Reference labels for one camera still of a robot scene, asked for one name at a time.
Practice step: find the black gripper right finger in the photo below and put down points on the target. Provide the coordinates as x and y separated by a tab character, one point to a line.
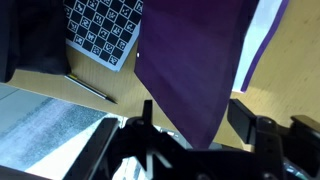
248	123

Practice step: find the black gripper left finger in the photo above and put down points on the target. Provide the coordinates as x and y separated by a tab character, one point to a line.
93	150

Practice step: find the purple cloth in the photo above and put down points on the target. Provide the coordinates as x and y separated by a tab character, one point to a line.
186	66

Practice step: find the white paper inside folder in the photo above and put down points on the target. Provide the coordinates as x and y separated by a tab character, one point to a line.
256	43

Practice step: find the grey pen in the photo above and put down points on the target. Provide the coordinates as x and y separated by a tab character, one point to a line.
88	87

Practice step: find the white printed sheet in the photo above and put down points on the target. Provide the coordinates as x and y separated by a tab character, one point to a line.
171	135

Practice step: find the black white checkerboard calibration board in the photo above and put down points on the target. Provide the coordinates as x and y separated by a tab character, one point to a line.
100	30

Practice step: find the black fabric cloth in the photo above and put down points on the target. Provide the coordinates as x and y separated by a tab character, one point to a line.
30	36

